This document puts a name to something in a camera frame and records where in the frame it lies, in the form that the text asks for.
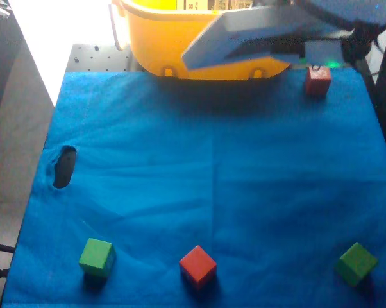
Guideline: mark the yellow plastic bin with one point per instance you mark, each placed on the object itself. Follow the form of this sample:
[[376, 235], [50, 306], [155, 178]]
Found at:
[[161, 41]]

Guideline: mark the dark blue product box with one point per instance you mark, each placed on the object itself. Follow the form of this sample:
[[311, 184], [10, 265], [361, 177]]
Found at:
[[212, 4]]

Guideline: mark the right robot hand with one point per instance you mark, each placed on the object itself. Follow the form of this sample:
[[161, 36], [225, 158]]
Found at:
[[321, 51]]

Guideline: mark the blue cloth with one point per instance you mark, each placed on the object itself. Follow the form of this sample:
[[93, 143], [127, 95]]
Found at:
[[180, 192]]

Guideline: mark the white product box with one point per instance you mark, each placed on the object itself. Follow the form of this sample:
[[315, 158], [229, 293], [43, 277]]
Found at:
[[209, 48]]

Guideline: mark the red cube with white print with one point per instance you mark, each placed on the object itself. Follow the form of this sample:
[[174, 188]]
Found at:
[[317, 80]]

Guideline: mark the plain red cube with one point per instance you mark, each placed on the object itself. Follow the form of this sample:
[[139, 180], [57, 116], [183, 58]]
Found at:
[[197, 266]]

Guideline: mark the green cube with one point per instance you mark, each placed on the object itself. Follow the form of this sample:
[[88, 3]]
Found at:
[[95, 256], [355, 263]]

